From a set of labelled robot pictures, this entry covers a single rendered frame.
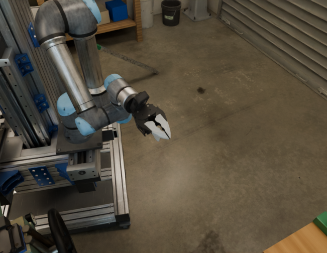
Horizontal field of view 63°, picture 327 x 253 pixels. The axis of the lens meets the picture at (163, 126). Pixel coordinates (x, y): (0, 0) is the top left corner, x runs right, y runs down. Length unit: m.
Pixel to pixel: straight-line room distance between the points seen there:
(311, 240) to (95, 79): 1.27
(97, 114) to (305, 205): 1.74
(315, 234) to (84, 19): 1.42
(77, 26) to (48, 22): 0.10
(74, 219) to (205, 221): 0.89
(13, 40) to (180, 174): 1.49
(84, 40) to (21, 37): 0.29
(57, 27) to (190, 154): 1.61
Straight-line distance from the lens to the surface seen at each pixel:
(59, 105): 1.27
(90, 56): 1.17
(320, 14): 3.16
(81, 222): 1.84
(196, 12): 4.31
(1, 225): 1.04
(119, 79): 0.99
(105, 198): 1.89
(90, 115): 1.00
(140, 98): 0.81
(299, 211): 2.26
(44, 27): 1.04
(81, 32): 1.10
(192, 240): 1.97
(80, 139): 1.36
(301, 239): 1.55
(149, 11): 3.99
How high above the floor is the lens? 1.84
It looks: 47 degrees down
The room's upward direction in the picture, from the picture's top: straight up
